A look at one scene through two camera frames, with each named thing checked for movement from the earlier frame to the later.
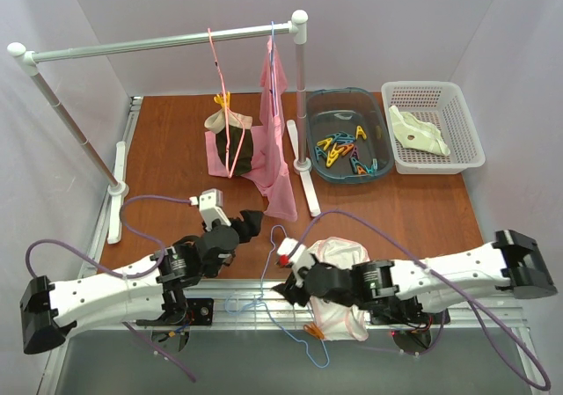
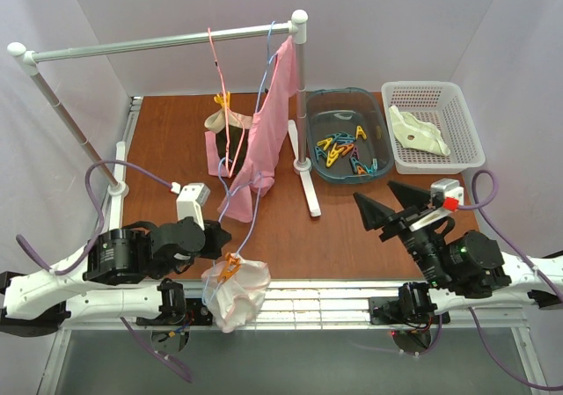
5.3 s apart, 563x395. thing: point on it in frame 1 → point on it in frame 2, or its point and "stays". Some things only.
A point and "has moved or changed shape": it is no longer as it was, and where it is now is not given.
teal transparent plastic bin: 349,134 stays
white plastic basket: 430,129 stays
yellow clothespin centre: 333,155 stays
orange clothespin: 315,330 → 231,266
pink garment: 268,164 has moved or changed shape
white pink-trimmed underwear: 336,321 → 238,297
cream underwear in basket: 415,134 stays
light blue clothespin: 341,137 stays
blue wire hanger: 230,307 → 221,214
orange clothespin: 345,149 stays
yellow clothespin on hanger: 219,98 stays
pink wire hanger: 227,112 stays
